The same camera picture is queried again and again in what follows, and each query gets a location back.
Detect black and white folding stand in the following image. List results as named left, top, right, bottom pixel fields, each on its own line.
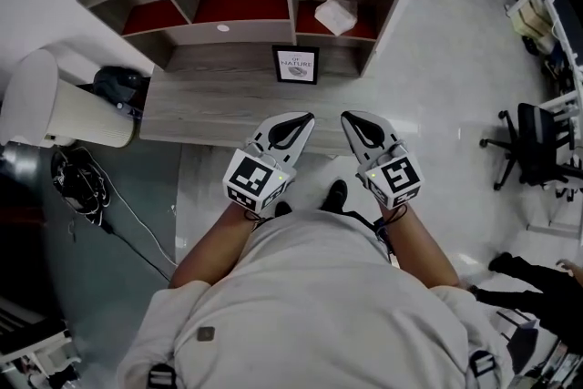
left=496, top=309, right=541, bottom=374

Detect white floor cable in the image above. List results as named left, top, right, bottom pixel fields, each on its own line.
left=105, top=179, right=179, bottom=268

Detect person's black right shoe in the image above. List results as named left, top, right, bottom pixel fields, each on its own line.
left=321, top=179, right=348, bottom=213

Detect black floor cable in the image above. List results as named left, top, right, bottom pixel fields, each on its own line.
left=100, top=219, right=173, bottom=282

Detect person's left forearm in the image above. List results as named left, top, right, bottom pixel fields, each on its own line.
left=168, top=202, right=261, bottom=291

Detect black framed picture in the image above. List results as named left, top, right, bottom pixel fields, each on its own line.
left=271, top=44, right=320, bottom=86

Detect long white office desk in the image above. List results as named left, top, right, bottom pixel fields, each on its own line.
left=480, top=0, right=583, bottom=124

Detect black office chair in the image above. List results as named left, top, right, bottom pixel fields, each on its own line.
left=478, top=103, right=583, bottom=201

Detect black strap buckle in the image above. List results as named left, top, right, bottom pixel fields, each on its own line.
left=468, top=350, right=497, bottom=379
left=148, top=363, right=177, bottom=389

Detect black wrist cord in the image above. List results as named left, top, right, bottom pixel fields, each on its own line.
left=373, top=204, right=409, bottom=242

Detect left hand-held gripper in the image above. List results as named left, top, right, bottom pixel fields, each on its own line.
left=221, top=112, right=315, bottom=214

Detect bundle of black cables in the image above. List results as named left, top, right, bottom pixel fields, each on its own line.
left=50, top=148, right=111, bottom=224

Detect person's white shirt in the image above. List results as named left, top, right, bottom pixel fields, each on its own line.
left=116, top=209, right=514, bottom=389

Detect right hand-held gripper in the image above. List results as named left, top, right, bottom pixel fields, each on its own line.
left=340, top=111, right=427, bottom=210

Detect white cloth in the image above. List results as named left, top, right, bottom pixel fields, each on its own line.
left=313, top=0, right=360, bottom=36

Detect person's right forearm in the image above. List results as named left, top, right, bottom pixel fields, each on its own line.
left=380, top=202, right=460, bottom=288

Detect wooden desk with hutch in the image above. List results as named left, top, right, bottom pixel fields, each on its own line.
left=75, top=0, right=416, bottom=156

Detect cardboard box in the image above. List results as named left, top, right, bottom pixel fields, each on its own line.
left=512, top=0, right=555, bottom=37

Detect black bag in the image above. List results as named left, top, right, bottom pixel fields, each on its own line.
left=93, top=66, right=151, bottom=115

